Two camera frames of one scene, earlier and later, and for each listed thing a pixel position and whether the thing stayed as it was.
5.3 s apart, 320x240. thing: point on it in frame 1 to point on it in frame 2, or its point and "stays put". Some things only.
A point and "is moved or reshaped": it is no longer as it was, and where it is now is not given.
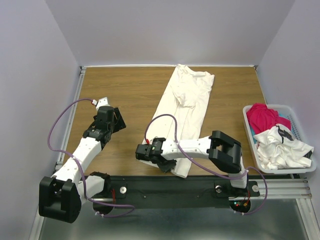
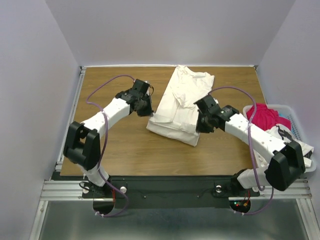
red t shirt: [261, 119] stays put
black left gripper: [119, 123] to [148, 112]
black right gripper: [167, 167] to [200, 127]
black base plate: [172, 191] stays put
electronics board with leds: [240, 205] stays put
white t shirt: [180, 113] is moved or reshaped
